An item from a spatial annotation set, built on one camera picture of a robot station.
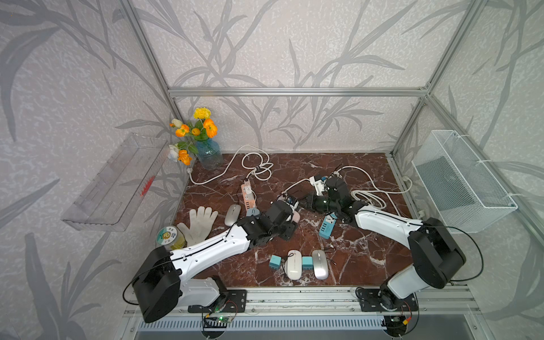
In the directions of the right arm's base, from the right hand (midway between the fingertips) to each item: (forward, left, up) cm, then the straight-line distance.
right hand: (294, 201), depth 82 cm
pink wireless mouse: (-7, -1, -1) cm, 7 cm away
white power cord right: (+11, -38, -14) cm, 42 cm away
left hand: (-8, +1, -4) cm, 9 cm away
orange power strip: (+8, +20, -8) cm, 23 cm away
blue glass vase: (+30, +41, -4) cm, 52 cm away
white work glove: (-2, +42, -16) cm, 45 cm away
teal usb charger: (-19, +8, -14) cm, 25 cm away
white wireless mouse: (-20, +1, -13) cm, 24 cm away
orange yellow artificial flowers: (+28, +40, +14) cm, 51 cm away
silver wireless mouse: (-20, -10, -14) cm, 26 cm away
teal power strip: (-4, -14, -13) cm, 20 cm away
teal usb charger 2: (-19, -5, -15) cm, 25 cm away
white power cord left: (+27, +21, -15) cm, 37 cm away
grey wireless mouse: (+1, +27, -13) cm, 31 cm away
